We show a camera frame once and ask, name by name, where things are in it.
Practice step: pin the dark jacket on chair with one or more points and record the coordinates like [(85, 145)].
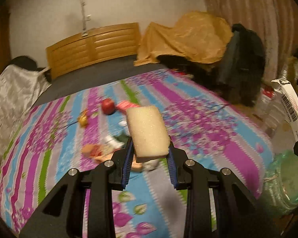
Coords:
[(237, 76)]

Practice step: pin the red apple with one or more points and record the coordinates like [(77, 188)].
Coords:
[(108, 106)]

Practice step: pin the beige foam sponge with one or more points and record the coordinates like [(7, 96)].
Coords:
[(148, 132)]

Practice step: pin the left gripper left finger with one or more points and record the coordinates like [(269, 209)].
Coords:
[(122, 159)]

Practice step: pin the colourful floral bed cover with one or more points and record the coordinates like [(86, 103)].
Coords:
[(73, 132)]

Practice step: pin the white barcode wrapper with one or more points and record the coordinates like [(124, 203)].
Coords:
[(290, 103)]

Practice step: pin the yellow cloth covered furniture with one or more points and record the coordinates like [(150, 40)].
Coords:
[(197, 36)]

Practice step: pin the silver satin pillow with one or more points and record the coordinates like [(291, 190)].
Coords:
[(19, 90)]

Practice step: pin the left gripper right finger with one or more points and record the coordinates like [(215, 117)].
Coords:
[(178, 168)]

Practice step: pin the green lined trash bin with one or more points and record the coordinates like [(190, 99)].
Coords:
[(280, 186)]

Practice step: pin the pink curtain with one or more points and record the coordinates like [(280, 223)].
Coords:
[(274, 21)]

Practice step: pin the wooden headboard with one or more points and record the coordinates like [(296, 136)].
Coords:
[(99, 45)]

